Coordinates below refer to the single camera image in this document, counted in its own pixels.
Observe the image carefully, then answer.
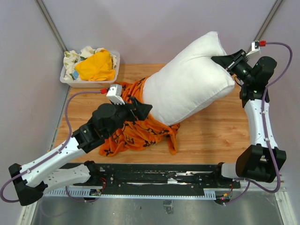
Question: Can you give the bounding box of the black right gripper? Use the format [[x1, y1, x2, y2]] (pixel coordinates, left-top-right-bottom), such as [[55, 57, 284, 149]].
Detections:
[[212, 49, 254, 84]]

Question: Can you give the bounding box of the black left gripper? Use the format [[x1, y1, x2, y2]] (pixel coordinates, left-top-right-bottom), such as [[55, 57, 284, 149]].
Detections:
[[105, 96, 152, 137]]

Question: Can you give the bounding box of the orange monogram pillowcase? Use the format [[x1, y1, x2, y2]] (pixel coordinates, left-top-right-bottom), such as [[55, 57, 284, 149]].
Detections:
[[97, 77, 181, 157]]

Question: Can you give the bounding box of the white pillow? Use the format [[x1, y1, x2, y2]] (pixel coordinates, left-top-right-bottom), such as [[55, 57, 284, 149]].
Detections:
[[142, 31, 235, 125]]

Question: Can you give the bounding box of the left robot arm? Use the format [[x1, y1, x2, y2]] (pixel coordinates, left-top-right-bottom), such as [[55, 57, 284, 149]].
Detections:
[[9, 97, 152, 206]]

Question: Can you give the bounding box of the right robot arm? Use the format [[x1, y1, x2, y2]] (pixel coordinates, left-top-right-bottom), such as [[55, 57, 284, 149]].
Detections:
[[211, 50, 286, 188]]

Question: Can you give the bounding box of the white plastic bin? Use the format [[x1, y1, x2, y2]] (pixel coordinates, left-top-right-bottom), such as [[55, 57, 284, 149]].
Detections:
[[60, 50, 120, 88]]

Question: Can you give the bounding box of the yellow cloth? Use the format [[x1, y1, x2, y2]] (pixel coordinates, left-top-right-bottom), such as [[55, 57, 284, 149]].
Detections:
[[75, 46, 116, 81]]

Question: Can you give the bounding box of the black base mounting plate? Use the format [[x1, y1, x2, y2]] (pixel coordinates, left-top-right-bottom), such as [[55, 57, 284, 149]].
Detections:
[[76, 163, 240, 191]]

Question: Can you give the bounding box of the floral patterned cloth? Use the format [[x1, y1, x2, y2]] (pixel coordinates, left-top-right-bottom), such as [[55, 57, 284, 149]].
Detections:
[[63, 46, 117, 82]]

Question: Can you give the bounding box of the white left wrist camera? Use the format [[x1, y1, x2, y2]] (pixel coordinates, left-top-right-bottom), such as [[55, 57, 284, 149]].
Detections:
[[106, 84, 125, 105]]

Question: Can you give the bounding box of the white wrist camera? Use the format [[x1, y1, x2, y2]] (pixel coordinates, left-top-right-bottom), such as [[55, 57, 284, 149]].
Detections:
[[106, 84, 125, 105], [246, 41, 260, 58]]

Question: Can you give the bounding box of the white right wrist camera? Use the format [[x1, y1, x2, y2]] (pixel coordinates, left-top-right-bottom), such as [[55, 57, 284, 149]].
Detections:
[[246, 41, 260, 58]]

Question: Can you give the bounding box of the right aluminium frame post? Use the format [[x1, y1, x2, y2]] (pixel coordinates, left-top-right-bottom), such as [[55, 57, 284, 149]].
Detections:
[[254, 0, 285, 41]]

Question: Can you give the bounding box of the aluminium frame post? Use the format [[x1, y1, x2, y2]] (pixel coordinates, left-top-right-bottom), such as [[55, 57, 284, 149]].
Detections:
[[254, 0, 285, 41], [35, 0, 67, 52]]

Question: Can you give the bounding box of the slotted aluminium cable rail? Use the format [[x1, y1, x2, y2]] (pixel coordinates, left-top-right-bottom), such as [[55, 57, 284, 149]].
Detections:
[[39, 187, 217, 200]]

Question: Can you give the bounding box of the left aluminium frame post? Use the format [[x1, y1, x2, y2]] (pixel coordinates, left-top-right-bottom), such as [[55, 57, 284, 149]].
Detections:
[[35, 0, 67, 52]]

